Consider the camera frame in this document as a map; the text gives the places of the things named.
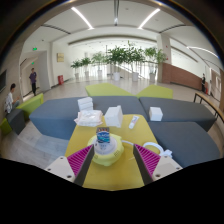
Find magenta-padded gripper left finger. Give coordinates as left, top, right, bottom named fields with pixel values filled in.
left=44, top=144, right=96, bottom=187

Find round yellow-green power strip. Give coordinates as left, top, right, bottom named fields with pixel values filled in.
left=87, top=133, right=125, bottom=167

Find dark grey ottoman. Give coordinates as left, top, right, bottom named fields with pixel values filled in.
left=5, top=108, right=27, bottom=135

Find white cube tissue box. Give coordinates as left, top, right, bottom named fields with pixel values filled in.
left=104, top=105, right=124, bottom=129

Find white tube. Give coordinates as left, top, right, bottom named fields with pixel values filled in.
left=128, top=114, right=140, bottom=130

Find stack of white boxes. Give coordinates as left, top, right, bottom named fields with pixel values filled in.
left=77, top=96, right=95, bottom=113

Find grey sofa with small box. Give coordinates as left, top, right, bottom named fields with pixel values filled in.
left=138, top=96, right=218, bottom=133

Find ceiling strip lights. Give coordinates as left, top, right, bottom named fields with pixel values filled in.
left=70, top=6, right=219, bottom=59

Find green sofa beside wall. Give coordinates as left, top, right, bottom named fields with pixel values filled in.
left=16, top=92, right=45, bottom=121

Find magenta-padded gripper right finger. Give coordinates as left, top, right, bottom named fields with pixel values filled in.
left=132, top=143, right=184, bottom=186

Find white wet wipes packet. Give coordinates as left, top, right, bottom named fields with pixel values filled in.
left=73, top=109, right=104, bottom=128

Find small white box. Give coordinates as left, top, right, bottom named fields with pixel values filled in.
left=148, top=106, right=164, bottom=122

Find row of potted plants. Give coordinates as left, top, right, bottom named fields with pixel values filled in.
left=69, top=41, right=168, bottom=83

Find black metal railing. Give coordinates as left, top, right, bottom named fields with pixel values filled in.
left=193, top=92, right=224, bottom=124

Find person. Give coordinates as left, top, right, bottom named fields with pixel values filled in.
left=3, top=83, right=21, bottom=114
left=28, top=67, right=38, bottom=97
left=200, top=73, right=207, bottom=94

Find wide grey sofa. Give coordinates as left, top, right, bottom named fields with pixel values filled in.
left=146, top=120, right=222, bottom=169

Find white coiled cable with plug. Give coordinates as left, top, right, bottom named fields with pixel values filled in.
left=121, top=139, right=174, bottom=159

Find dark charger block blue label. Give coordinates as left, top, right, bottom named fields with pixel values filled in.
left=95, top=126, right=111, bottom=144

